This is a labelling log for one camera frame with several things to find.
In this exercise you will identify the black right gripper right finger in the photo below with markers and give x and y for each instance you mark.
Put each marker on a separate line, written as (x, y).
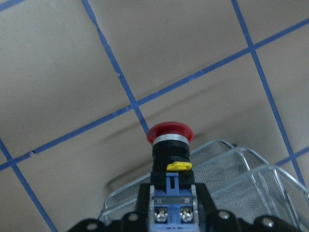
(211, 219)

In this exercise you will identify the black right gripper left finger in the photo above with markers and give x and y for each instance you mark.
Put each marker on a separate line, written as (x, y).
(134, 221)

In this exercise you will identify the red emergency stop button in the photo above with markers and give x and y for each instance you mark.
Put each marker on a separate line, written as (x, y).
(172, 194)

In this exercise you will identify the wire mesh shelf basket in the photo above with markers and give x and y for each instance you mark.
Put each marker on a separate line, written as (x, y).
(238, 180)

